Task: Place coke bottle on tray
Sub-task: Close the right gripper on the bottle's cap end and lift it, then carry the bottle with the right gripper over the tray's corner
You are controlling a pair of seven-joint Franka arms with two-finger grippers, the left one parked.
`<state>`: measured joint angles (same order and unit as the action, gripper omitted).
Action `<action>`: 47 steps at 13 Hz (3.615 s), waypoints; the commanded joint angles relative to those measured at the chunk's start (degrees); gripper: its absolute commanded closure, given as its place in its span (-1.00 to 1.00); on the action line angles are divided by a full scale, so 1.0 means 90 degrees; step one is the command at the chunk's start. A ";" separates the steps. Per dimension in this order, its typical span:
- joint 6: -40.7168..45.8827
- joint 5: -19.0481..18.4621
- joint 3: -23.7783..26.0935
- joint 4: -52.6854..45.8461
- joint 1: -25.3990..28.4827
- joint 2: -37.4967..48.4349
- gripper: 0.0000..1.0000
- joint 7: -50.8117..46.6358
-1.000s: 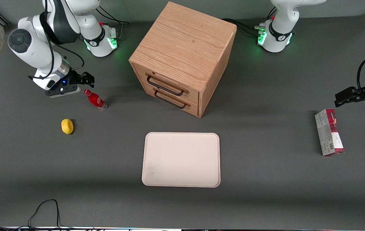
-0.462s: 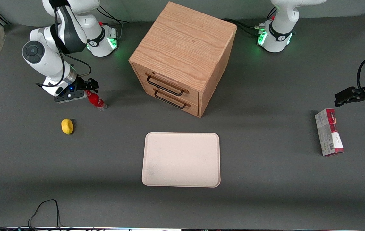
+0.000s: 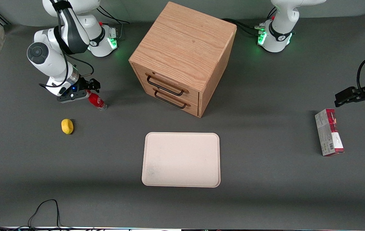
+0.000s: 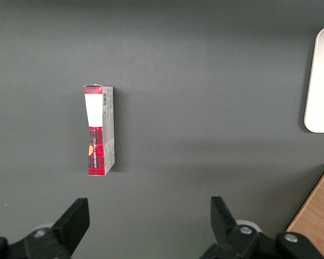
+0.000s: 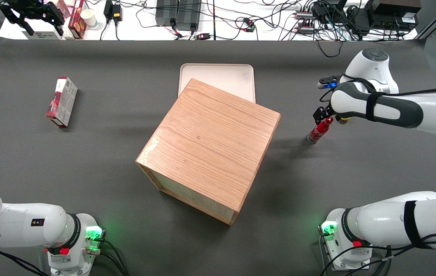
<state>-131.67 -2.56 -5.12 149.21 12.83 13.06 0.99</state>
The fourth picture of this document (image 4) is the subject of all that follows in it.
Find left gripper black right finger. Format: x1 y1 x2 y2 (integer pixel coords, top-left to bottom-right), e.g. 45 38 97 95
202 196 260 259

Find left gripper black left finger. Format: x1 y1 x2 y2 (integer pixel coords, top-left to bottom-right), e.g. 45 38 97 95
24 197 91 259

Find red and grey carton box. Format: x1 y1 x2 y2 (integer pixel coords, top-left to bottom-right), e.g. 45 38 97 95
83 84 116 176

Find wooden drawer cabinet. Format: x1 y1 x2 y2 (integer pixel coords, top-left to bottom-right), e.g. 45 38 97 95
286 161 324 259

